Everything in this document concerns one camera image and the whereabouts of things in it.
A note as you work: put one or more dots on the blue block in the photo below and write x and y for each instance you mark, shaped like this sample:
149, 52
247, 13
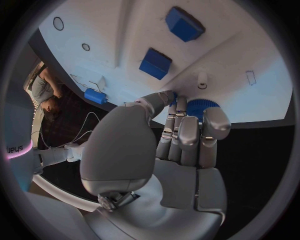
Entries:
185, 28
154, 65

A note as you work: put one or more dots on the white task board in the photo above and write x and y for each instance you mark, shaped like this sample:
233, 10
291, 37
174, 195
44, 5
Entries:
222, 65

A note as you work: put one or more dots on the person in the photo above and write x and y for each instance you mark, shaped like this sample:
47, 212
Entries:
41, 88

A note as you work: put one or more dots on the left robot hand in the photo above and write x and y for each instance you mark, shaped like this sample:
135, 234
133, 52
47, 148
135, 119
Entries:
122, 146

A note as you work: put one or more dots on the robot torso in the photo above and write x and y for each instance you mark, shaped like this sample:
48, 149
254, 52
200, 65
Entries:
18, 131

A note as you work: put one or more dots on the blue gear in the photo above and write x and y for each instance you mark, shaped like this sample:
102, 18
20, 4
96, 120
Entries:
194, 106

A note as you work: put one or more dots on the blue cylinder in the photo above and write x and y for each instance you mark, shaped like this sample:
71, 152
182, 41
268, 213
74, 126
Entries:
95, 96

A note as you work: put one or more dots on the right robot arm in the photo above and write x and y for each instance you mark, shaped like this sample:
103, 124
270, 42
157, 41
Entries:
54, 155

